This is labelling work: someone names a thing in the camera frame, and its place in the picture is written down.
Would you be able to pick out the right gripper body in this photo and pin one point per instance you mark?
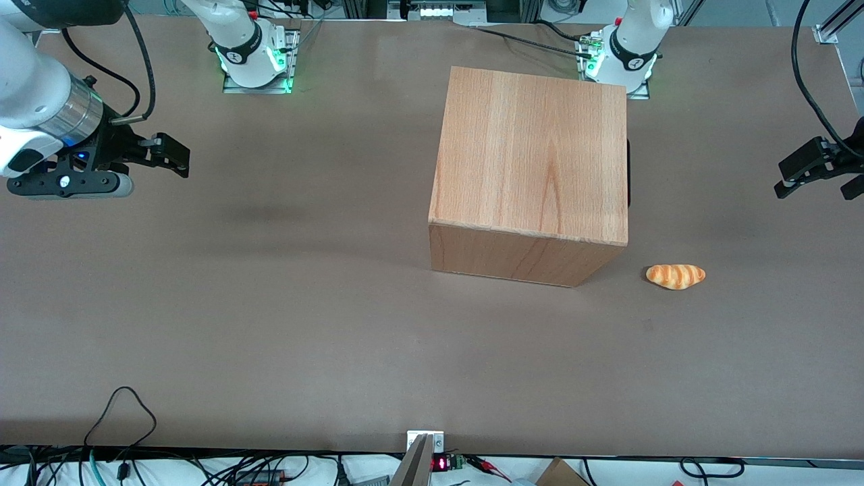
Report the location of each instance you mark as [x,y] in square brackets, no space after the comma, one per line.
[116,146]

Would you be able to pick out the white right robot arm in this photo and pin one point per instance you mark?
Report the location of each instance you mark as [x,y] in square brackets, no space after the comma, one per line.
[27,81]

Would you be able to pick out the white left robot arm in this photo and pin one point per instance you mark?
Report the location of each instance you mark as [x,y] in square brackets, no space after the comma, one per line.
[631,47]

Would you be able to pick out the light wooden drawer cabinet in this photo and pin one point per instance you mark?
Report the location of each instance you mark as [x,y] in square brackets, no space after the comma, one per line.
[526,148]

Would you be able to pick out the toy croissant bread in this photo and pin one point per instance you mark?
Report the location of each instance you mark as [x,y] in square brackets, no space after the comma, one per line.
[675,276]

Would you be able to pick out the white lit power strip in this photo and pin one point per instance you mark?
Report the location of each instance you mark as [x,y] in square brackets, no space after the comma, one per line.
[445,11]

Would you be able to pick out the black and red device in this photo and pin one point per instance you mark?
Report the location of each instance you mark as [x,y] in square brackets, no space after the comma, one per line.
[260,478]

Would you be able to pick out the brown cardboard piece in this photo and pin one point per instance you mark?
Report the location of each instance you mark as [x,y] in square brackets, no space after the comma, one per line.
[560,474]

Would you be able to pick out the aluminium profile bar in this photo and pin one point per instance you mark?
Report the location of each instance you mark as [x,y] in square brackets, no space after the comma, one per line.
[413,466]

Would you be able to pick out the red digital display module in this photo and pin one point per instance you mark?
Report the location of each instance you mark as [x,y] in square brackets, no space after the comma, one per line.
[440,464]

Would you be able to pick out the red clip test leads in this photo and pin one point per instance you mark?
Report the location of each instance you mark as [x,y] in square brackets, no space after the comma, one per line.
[487,464]

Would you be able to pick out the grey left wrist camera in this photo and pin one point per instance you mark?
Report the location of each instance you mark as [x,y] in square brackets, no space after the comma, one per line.
[854,187]

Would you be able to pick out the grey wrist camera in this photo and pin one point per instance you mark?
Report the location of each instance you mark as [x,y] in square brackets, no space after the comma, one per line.
[67,189]
[854,187]

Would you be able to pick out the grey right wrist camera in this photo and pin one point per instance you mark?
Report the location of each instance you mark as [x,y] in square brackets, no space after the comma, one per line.
[67,189]

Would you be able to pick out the metal corner bracket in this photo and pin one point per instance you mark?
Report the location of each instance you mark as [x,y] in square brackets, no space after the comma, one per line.
[825,34]

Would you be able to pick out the small metal bracket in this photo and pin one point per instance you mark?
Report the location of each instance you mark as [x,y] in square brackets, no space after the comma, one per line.
[437,440]

